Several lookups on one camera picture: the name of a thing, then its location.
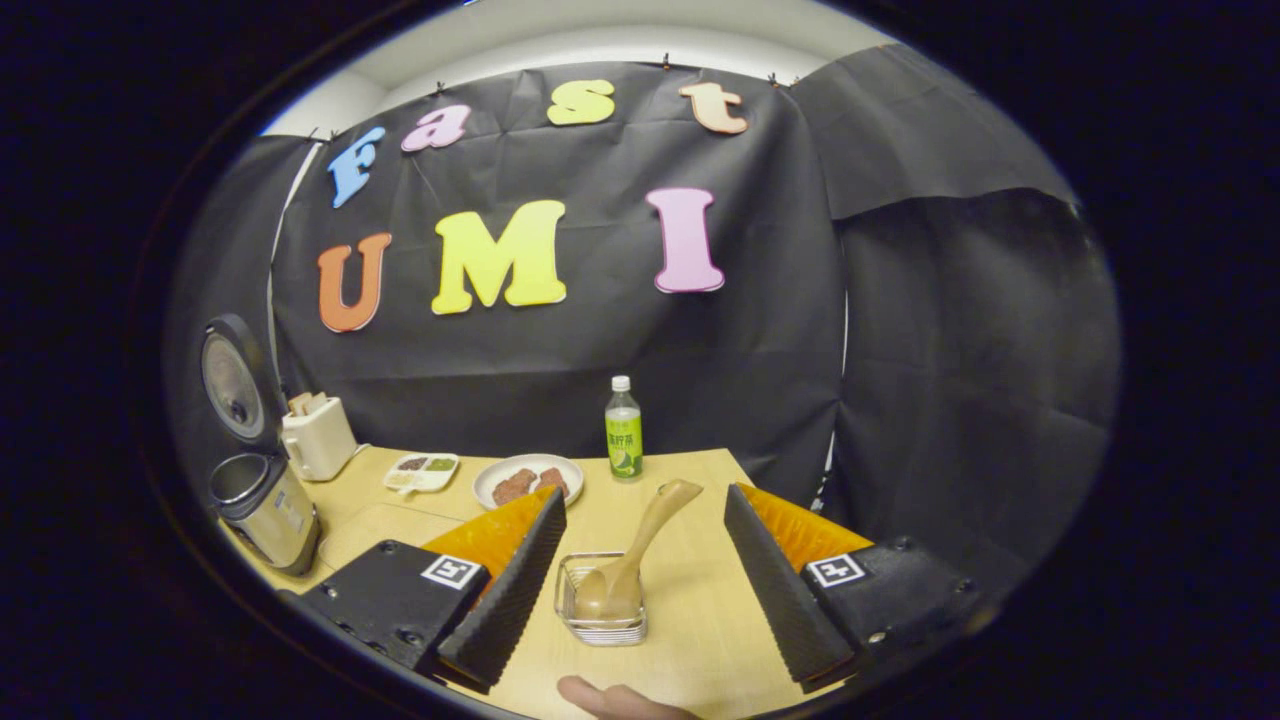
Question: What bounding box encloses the white divided sauce tray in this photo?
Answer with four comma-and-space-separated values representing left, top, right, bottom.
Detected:
383, 452, 461, 496

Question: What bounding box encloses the white round plate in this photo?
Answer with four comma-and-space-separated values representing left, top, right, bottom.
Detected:
472, 453, 585, 512

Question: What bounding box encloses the wooden spoon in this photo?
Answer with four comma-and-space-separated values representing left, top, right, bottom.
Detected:
575, 478, 705, 621

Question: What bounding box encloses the dark grey rice cooker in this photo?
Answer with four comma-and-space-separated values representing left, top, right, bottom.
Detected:
198, 313, 324, 578

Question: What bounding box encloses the green tea bottle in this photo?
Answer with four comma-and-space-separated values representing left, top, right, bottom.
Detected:
604, 375, 644, 481

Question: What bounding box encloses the white toaster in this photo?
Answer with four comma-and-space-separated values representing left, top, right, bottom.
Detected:
279, 392, 359, 483

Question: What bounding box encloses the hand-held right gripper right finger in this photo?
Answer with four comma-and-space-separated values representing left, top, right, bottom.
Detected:
723, 483, 986, 695

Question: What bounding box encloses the clear metal chopstick holder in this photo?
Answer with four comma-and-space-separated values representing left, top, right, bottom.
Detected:
555, 551, 649, 647

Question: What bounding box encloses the black backdrop cloth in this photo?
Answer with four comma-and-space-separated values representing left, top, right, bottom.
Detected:
165, 42, 1121, 601

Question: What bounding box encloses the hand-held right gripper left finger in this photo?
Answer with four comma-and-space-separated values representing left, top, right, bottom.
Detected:
280, 486, 568, 693

